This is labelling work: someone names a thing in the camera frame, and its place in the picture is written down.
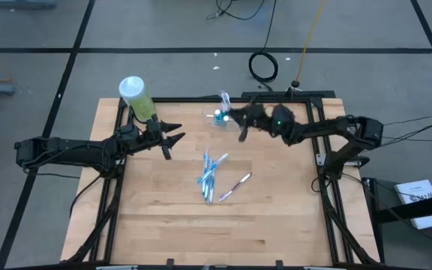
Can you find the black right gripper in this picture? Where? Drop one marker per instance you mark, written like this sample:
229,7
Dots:
257,116

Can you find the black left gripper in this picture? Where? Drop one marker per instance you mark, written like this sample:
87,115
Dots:
152,137

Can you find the blue mouthwash bottle white cap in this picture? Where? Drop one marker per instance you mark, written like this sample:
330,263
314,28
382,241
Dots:
225,118
218,112

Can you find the purple white toothbrush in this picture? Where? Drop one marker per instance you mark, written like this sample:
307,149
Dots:
224,99
238,183

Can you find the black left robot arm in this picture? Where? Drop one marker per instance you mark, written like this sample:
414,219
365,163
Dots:
69,150

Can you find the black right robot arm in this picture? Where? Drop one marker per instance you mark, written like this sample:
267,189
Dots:
324,129

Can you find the clear acrylic organizer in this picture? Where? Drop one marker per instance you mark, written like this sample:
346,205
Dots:
208,120

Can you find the green disinfecting wipes canister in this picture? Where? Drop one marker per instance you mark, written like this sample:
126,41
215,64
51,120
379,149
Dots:
137,99

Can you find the black equipment stand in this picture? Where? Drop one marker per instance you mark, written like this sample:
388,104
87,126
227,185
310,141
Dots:
396,213

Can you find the white booklet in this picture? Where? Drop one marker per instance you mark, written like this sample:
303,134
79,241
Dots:
418,187

